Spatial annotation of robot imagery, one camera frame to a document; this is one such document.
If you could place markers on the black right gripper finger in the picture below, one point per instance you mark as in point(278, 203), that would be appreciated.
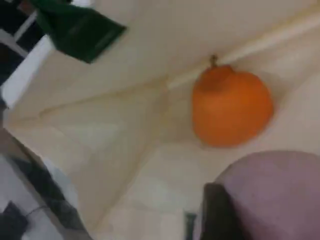
point(217, 220)

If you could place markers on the pink peach with green leaf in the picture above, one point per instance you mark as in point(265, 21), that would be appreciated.
point(275, 195)

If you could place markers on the dark grey block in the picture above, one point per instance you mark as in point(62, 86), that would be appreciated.
point(11, 222)

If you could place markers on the orange fruit with stem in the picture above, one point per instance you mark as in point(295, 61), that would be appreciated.
point(230, 107)

